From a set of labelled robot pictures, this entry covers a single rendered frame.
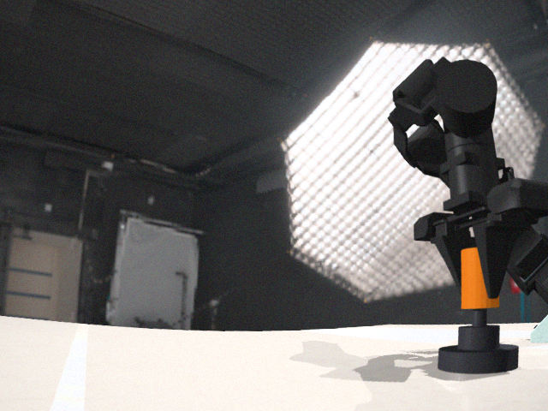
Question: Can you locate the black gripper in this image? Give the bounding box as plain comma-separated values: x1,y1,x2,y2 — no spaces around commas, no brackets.
414,143,548,299

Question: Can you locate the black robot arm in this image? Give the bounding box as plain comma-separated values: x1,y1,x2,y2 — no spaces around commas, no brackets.
388,57,548,304

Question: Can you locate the black stepped round pedestal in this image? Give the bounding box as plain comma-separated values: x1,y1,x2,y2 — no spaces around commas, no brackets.
438,308,519,374

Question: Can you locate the orange cylinder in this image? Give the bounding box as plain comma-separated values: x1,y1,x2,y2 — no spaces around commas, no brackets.
461,247,499,309

